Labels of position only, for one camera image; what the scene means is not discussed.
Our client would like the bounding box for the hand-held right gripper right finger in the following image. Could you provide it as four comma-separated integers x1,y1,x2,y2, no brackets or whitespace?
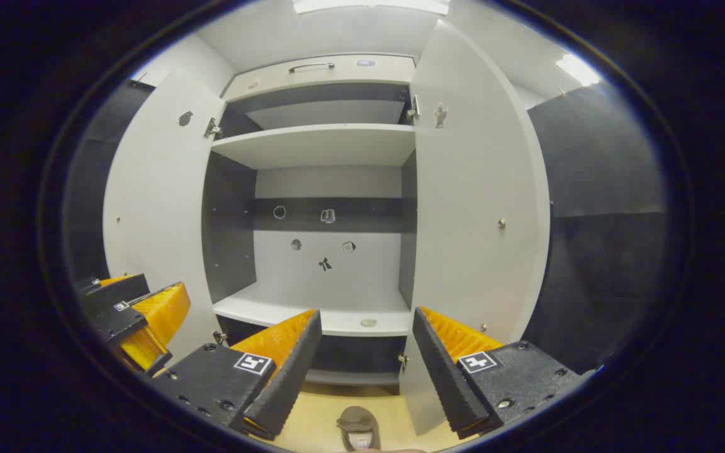
412,306,590,441

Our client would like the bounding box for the brown fuzzy shoe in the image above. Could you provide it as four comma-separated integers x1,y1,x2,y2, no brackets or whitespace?
336,406,382,452

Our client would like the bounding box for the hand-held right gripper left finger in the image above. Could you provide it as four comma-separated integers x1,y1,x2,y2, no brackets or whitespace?
152,308,323,441

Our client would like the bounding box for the black backdrop cloth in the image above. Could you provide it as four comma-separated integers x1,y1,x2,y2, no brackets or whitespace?
522,84,670,376
62,80,157,287

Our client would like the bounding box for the ceiling light panel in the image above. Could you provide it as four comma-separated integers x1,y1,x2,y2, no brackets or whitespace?
293,0,450,15
556,53,601,87

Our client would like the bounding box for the white shoe cabinet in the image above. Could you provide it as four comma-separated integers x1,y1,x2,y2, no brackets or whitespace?
202,52,418,396

